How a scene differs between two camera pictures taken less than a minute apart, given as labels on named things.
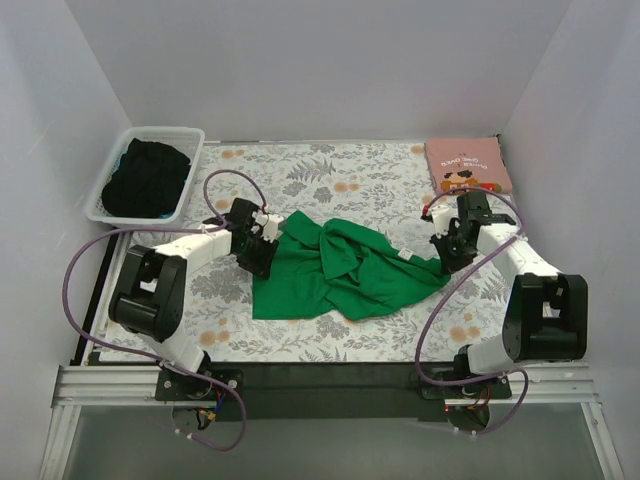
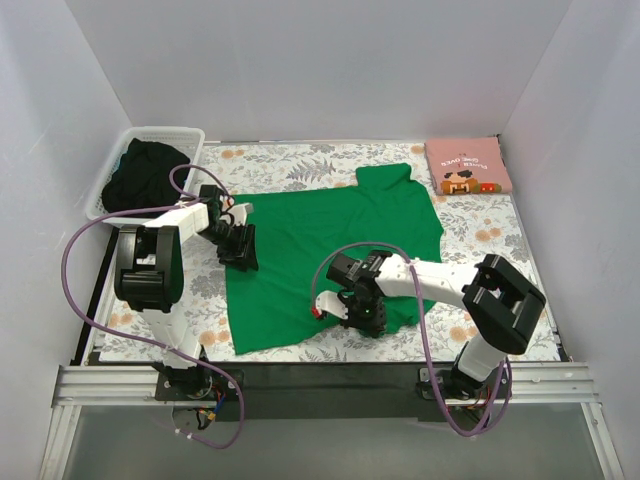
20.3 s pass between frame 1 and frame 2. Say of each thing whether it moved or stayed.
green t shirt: moved
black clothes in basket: stayed
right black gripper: moved
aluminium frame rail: stayed
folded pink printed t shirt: stayed
